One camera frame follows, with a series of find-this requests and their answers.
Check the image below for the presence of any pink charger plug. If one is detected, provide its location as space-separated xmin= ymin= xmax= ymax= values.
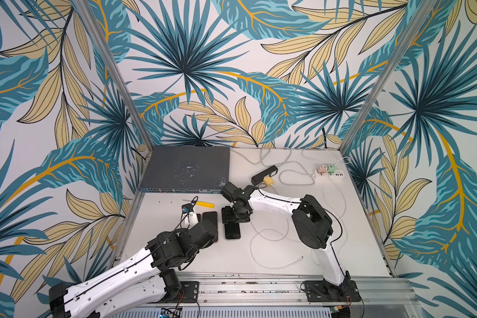
xmin=317 ymin=165 xmax=328 ymax=175

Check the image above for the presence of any green charger plug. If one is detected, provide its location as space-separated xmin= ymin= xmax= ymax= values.
xmin=327 ymin=164 xmax=337 ymax=174

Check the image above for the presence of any yellow handled screwdriver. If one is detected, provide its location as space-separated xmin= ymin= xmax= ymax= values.
xmin=184 ymin=200 xmax=215 ymax=209

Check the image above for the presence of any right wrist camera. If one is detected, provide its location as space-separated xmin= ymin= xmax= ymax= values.
xmin=220 ymin=182 xmax=249 ymax=203

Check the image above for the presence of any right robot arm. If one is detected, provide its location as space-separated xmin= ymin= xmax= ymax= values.
xmin=221 ymin=182 xmax=351 ymax=299

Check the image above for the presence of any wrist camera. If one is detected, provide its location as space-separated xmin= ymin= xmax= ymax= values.
xmin=220 ymin=182 xmax=249 ymax=203
xmin=182 ymin=203 xmax=194 ymax=216

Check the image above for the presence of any aluminium front rail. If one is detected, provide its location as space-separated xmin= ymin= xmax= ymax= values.
xmin=79 ymin=272 xmax=422 ymax=318

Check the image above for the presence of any yellow charger plug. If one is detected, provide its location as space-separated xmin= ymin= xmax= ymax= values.
xmin=263 ymin=176 xmax=274 ymax=187

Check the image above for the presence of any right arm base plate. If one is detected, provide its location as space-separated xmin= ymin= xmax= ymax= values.
xmin=301 ymin=279 xmax=362 ymax=303

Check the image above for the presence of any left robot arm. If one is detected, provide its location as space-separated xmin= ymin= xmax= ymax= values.
xmin=46 ymin=218 xmax=218 ymax=317

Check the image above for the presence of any grey power cord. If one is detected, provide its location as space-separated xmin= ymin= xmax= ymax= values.
xmin=232 ymin=148 xmax=318 ymax=187

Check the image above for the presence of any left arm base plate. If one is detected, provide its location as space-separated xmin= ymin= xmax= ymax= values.
xmin=172 ymin=281 xmax=200 ymax=303

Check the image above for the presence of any white power strip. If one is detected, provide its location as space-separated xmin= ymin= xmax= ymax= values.
xmin=314 ymin=169 xmax=345 ymax=180

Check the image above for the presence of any dark grey network switch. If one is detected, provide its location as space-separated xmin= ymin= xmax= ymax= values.
xmin=139 ymin=146 xmax=231 ymax=193

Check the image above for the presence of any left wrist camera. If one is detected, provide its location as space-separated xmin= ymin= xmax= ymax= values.
xmin=182 ymin=203 xmax=194 ymax=216

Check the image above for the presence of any black power strip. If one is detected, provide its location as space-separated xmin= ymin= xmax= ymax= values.
xmin=251 ymin=165 xmax=278 ymax=186

